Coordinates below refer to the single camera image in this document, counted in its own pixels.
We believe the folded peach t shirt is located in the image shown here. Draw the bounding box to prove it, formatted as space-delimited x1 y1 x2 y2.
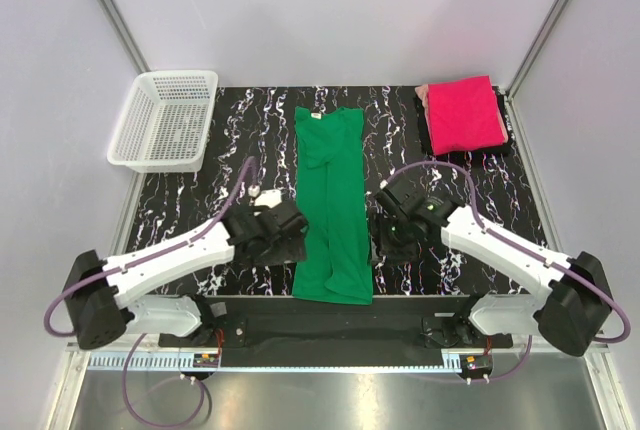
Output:
415 84 429 118

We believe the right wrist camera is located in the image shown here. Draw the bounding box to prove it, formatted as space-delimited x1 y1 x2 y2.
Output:
375 180 426 220

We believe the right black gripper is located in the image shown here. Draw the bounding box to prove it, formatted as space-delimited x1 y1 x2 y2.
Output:
366 212 417 268

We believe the white plastic basket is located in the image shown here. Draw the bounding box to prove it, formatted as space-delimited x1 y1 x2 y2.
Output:
107 70 219 174

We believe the black marble pattern mat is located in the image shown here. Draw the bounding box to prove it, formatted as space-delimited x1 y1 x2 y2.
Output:
125 86 548 297

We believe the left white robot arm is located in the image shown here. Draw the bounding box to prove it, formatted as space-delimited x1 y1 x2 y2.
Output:
64 200 308 350

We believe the green t shirt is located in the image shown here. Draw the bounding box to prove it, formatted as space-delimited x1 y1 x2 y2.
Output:
292 107 373 305

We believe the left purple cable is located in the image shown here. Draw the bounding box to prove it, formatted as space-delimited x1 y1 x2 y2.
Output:
43 157 214 425

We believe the folded pink t shirt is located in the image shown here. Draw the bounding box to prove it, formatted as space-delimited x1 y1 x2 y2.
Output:
426 75 508 156

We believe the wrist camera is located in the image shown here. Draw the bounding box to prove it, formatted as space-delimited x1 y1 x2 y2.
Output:
248 186 282 213
375 180 426 220

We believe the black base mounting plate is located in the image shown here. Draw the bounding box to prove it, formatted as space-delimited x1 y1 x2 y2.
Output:
157 297 513 370

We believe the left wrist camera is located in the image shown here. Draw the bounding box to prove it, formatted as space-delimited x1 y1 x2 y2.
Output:
248 186 282 213

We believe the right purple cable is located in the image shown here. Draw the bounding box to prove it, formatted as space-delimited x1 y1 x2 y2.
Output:
382 159 631 385

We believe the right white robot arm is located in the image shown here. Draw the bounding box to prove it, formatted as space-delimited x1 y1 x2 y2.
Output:
371 190 612 357

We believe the purple cable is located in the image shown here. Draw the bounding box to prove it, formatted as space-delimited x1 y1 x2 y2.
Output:
43 157 214 425
382 159 631 385

